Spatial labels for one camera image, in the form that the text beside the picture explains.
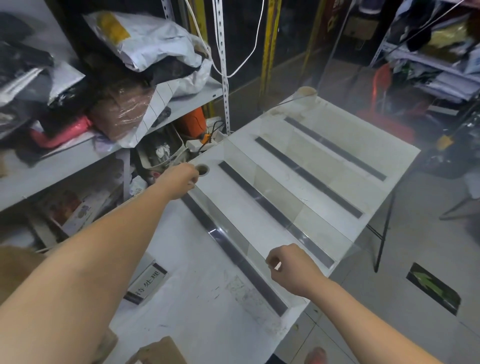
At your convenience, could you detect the person's foot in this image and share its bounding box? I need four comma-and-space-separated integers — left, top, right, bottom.
303, 346, 327, 364

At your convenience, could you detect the pink plastic packet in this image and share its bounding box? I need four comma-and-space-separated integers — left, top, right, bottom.
29, 114, 93, 149

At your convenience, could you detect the person's right hand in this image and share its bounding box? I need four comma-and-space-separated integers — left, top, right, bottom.
265, 243, 331, 299

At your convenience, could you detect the black fabric bundle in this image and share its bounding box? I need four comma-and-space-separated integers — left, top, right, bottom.
146, 58, 203, 85

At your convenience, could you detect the colourful printed paper box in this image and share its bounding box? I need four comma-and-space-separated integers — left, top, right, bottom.
48, 179, 123, 237

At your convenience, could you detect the person's right forearm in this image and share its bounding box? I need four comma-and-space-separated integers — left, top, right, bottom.
307, 279, 443, 364

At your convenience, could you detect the brown parcel in clear wrap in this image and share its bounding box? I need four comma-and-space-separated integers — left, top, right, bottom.
89, 84, 157, 142

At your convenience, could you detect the person's left hand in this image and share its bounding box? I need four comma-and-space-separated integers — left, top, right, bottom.
155, 163, 200, 202

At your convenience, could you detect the white gridded plastic bag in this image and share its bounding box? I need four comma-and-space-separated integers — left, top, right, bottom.
123, 56, 214, 149

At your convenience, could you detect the grey and black mailer bag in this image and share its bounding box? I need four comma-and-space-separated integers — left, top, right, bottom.
0, 41, 85, 125

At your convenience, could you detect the orange box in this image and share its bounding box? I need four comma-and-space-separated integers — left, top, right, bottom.
176, 107, 208, 138

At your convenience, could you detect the white power strip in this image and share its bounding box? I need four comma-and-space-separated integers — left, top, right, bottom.
186, 136, 226, 153

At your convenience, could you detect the person's left forearm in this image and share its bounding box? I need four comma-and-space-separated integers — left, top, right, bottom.
0, 183, 181, 364

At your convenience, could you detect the clear tape roll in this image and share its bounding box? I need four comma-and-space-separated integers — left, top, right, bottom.
296, 86, 319, 102

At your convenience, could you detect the yellow and black post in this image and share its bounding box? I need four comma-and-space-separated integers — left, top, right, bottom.
259, 0, 283, 98

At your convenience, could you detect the grey metal shelf rack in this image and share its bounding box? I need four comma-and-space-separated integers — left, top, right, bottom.
0, 0, 232, 211

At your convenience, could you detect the acrylic label stand black-edged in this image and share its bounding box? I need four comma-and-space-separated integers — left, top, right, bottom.
123, 262, 169, 305

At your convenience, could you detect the white mailer bag yellow patch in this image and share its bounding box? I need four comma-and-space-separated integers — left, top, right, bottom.
83, 11, 205, 72

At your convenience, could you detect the black metal table leg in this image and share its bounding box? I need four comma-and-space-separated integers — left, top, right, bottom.
365, 193, 397, 273

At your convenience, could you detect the white plastic basket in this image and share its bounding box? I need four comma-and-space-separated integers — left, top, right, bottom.
136, 129, 188, 170

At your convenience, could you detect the cluttered background storage rack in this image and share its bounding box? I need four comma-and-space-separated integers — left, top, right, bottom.
369, 0, 480, 104

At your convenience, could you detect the long white cable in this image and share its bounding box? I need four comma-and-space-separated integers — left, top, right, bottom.
183, 0, 265, 79

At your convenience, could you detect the dark red yellow-edged sign post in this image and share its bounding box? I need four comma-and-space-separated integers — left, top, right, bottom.
301, 0, 338, 72

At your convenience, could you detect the black fluffy plastic bag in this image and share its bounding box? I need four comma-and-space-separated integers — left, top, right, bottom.
0, 11, 35, 42

